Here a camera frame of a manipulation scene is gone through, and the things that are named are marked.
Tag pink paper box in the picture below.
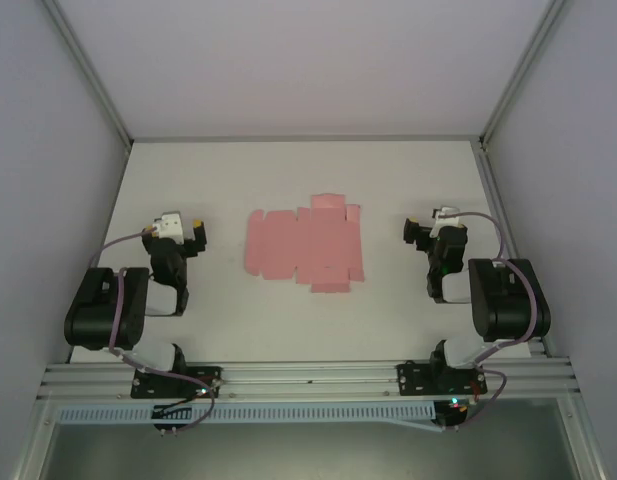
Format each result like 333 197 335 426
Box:
245 193 365 295

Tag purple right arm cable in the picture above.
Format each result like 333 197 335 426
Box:
447 211 537 431

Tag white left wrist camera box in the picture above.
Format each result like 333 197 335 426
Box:
152 210 185 242

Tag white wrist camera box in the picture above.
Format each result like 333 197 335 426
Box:
152 210 185 242
432 205 463 227

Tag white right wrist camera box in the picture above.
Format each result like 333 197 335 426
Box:
432 205 463 227

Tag aluminium frame crossbar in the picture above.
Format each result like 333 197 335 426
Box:
129 133 485 145

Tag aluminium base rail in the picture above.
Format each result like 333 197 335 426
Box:
37 353 582 401

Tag aluminium frame post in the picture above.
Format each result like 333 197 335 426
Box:
479 0 575 146
41 0 135 147

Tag slotted pale blue cable duct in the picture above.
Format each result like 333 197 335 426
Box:
55 401 437 427

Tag grey metal lower frame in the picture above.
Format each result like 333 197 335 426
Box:
15 394 612 480

